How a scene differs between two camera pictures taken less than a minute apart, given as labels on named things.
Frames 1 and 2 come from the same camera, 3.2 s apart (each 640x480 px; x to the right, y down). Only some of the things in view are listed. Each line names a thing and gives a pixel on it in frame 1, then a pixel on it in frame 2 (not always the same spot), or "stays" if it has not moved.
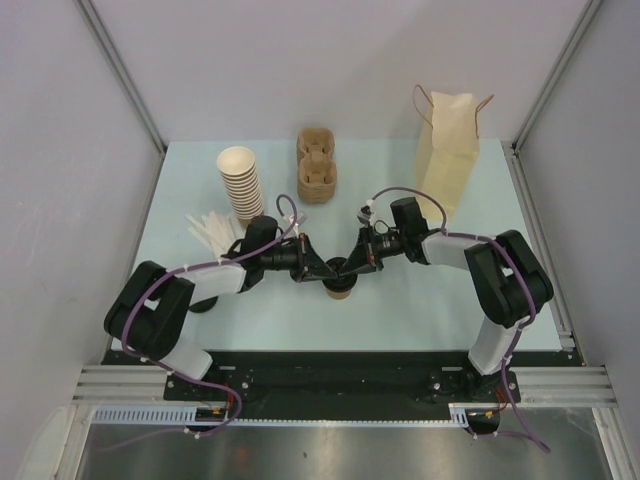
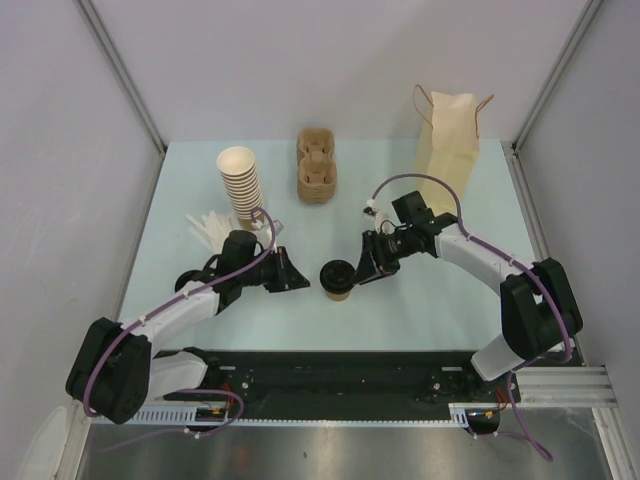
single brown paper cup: [338, 295] stays
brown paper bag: [448, 146] stays
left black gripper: [310, 267] → [286, 277]
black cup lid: [342, 283] stays
